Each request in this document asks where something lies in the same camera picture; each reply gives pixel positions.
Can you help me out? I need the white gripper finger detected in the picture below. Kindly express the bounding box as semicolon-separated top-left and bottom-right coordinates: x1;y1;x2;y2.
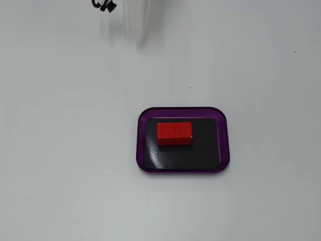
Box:
122;0;152;49

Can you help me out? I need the red rectangular block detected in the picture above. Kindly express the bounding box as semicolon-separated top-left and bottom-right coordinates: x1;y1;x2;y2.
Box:
156;122;193;146

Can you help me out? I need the purple tray with black bottom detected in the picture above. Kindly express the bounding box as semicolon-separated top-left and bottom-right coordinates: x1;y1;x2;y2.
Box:
135;106;231;175

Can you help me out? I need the black cable with clip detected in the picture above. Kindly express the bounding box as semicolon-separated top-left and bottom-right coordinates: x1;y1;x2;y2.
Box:
91;0;118;14

